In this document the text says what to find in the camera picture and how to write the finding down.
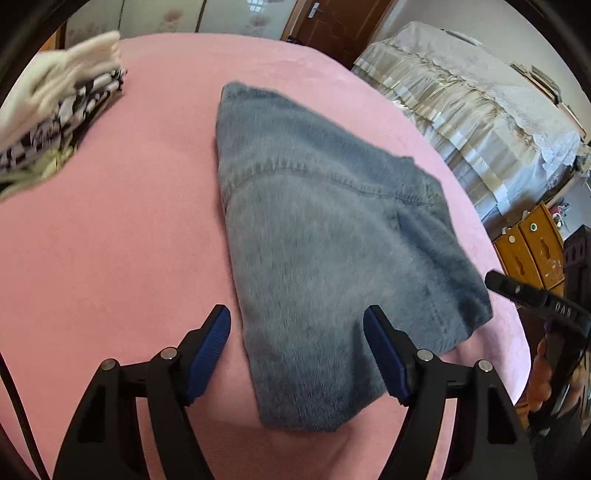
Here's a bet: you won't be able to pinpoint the black white patterned garment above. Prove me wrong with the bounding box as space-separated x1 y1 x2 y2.
0 67 128 172

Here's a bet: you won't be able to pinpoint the beige cloth covered furniture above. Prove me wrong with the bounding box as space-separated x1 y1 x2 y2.
352 21 584 223

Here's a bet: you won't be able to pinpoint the person's right hand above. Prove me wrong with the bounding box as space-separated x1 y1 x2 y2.
529 339 556 414

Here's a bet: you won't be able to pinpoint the floral sliding door wardrobe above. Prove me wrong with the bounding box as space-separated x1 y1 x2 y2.
65 0 301 40

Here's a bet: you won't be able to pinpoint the yellow green garment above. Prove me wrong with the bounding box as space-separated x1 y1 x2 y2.
0 148 77 200

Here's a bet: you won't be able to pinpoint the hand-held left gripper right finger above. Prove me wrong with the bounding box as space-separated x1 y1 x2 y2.
364 305 539 480

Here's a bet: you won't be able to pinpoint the pink fleece blanket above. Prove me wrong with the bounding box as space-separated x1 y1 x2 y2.
0 34 533 480

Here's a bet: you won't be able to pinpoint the stacked flat boards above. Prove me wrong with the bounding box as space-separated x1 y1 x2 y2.
510 62 565 105

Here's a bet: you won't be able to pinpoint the blue denim jeans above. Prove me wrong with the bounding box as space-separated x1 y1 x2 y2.
215 80 494 433

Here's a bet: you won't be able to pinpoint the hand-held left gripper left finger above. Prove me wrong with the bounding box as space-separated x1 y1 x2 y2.
53 304 231 480

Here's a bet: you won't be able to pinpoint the black cable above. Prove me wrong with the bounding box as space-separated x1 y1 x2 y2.
0 350 52 480

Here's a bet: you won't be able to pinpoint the brown wooden door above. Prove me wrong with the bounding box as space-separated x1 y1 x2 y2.
288 0 399 70

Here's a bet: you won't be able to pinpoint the yellow wooden cabinet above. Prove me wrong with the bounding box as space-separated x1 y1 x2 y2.
492 200 567 299

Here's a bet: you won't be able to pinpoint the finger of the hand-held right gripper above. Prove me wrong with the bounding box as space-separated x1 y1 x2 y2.
484 270 555 315

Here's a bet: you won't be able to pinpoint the dark wooden furniture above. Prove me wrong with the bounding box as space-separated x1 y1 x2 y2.
562 225 591 302

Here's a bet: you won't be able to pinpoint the white folded garment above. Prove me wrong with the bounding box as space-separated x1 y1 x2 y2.
0 30 122 149

